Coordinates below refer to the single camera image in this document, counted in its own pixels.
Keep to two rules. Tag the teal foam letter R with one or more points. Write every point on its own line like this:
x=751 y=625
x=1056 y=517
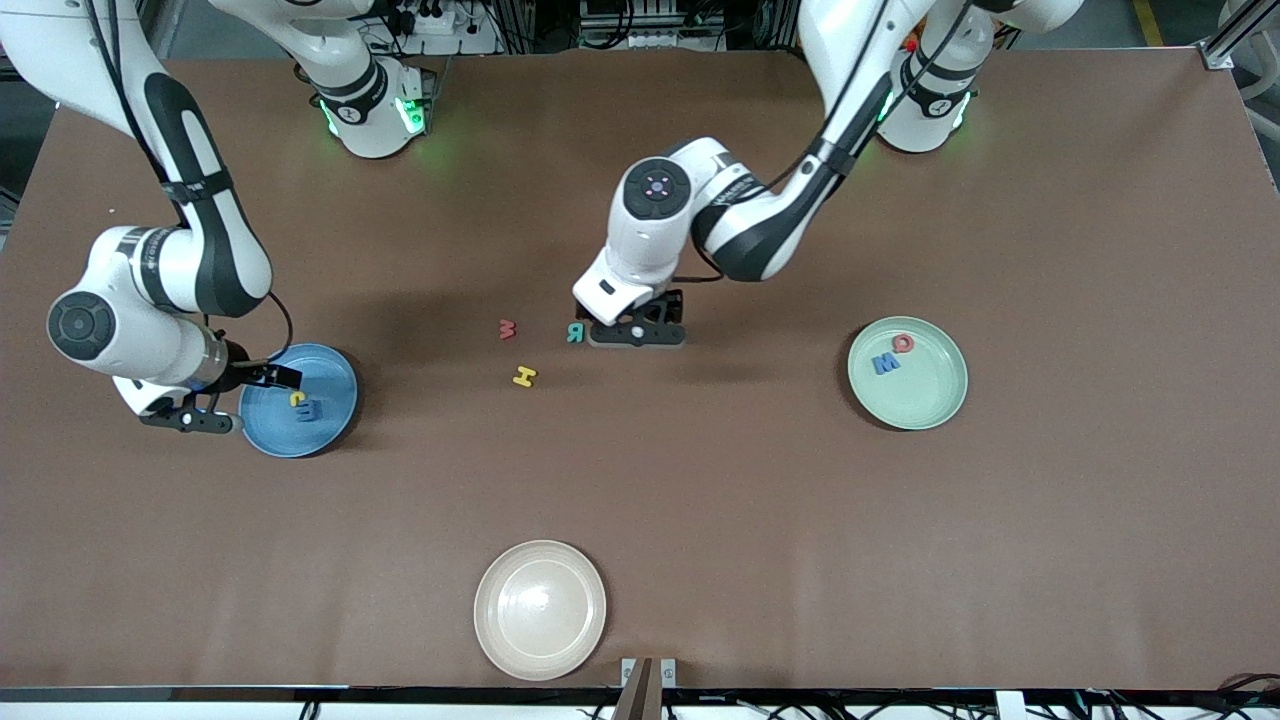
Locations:
x=574 y=334

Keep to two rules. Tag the blue foam letter m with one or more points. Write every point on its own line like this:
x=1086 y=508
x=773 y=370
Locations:
x=309 y=412
x=886 y=364

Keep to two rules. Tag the yellow foam letter H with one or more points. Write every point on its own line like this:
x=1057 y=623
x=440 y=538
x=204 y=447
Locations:
x=524 y=377

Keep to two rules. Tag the white power strip with plugs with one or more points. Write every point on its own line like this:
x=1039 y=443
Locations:
x=470 y=40

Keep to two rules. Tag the blue plate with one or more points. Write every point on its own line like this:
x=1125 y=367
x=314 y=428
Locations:
x=300 y=440

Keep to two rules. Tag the beige plate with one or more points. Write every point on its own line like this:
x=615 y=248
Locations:
x=540 y=610

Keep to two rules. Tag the pale green plate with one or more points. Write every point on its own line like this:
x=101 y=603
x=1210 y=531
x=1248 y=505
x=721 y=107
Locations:
x=920 y=395

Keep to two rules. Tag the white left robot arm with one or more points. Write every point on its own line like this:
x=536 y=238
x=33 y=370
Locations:
x=650 y=230

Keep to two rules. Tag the red foam letter Q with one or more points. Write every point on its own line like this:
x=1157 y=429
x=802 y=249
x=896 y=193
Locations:
x=900 y=349

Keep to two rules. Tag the aluminium frame profile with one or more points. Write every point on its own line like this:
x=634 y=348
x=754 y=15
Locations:
x=1225 y=50

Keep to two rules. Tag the long white power strip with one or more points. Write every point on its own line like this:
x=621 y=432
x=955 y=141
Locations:
x=650 y=40

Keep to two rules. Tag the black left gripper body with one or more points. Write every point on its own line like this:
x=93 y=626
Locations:
x=668 y=304

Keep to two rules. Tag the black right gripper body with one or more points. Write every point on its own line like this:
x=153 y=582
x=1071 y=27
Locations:
x=243 y=372

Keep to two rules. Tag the metal bracket with brown strip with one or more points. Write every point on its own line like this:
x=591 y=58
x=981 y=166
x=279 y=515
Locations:
x=640 y=690

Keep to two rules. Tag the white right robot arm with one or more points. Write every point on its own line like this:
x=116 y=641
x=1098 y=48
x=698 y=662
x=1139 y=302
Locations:
x=50 y=40

